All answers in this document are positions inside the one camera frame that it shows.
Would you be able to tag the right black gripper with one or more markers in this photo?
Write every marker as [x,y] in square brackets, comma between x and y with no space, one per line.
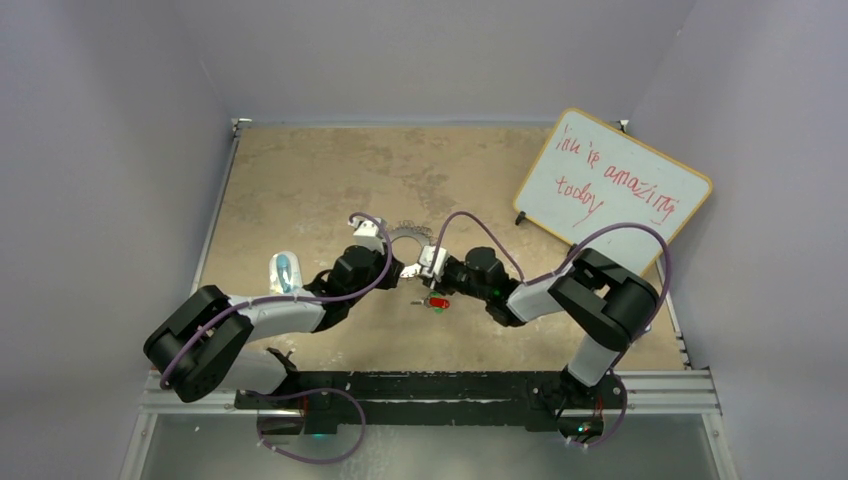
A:
[441,286]

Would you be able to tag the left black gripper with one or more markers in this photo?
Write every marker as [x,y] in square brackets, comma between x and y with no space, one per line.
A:
[391,277]

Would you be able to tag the silver disc with keyrings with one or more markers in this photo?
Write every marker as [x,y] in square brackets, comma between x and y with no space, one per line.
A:
[409,239]

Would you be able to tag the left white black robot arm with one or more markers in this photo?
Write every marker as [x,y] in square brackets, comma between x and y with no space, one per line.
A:
[201,345]

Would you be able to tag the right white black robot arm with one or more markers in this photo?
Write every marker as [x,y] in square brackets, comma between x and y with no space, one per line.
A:
[611,304]

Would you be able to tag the keys with red green tags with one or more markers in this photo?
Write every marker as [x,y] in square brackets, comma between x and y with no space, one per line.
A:
[433,301]

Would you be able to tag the whiteboard with red writing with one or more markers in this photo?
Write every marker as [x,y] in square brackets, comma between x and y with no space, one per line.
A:
[589,175]

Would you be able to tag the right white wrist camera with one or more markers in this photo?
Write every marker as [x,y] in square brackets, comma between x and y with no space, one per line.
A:
[432,261]

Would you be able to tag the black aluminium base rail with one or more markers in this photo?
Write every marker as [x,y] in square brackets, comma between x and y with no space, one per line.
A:
[538,401]

